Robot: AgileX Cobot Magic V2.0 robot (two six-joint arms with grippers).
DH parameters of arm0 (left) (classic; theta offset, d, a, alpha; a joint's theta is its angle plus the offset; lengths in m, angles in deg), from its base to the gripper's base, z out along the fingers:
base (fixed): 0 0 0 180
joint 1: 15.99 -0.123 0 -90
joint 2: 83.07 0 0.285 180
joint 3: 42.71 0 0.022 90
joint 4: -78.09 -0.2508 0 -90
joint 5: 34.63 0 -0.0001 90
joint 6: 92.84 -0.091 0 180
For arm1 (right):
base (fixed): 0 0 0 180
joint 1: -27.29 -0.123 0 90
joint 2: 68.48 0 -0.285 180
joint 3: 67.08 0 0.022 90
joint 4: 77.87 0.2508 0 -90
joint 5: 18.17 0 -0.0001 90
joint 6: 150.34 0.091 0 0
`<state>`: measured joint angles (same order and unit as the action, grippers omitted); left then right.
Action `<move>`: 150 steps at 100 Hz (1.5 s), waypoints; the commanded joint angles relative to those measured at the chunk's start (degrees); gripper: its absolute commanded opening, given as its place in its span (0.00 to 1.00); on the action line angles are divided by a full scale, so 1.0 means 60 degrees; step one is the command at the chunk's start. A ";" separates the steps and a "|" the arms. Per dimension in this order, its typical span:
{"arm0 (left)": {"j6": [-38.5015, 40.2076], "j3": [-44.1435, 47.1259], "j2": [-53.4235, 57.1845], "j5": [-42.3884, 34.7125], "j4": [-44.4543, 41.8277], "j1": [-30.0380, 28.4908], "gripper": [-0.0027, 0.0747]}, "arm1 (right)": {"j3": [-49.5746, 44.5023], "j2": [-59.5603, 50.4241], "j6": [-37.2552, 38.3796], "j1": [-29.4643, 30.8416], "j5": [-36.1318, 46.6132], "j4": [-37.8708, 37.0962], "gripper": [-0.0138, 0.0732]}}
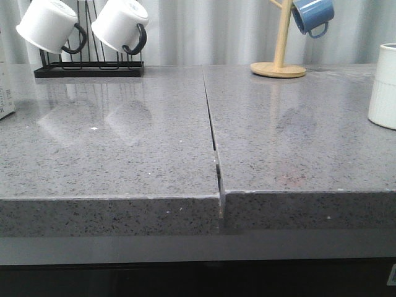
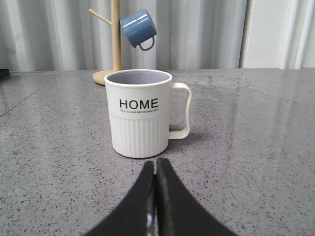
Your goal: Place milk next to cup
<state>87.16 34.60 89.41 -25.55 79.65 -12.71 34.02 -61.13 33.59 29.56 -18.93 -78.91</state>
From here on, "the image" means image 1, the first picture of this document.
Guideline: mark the white HOME mug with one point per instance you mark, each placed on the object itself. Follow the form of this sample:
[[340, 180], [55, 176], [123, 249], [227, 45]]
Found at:
[[382, 103]]

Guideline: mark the whole milk carton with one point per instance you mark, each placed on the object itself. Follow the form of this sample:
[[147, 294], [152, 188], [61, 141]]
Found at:
[[7, 103]]

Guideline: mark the wooden mug tree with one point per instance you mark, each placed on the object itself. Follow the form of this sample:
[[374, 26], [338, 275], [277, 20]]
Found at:
[[277, 68]]

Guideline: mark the blue mug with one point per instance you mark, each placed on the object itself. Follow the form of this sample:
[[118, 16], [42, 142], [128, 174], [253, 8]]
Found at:
[[312, 16]]

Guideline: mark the black wire mug rack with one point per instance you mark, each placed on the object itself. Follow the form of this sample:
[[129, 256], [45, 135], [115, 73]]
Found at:
[[96, 59]]

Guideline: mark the white mug black handle right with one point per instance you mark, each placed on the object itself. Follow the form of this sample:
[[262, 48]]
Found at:
[[121, 26]]

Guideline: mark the white mug black handle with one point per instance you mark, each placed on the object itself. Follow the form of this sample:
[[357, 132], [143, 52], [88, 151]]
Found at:
[[49, 24], [121, 26]]

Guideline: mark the white mug black handle left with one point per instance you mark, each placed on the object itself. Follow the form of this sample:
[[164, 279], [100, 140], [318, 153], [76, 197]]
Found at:
[[49, 24]]

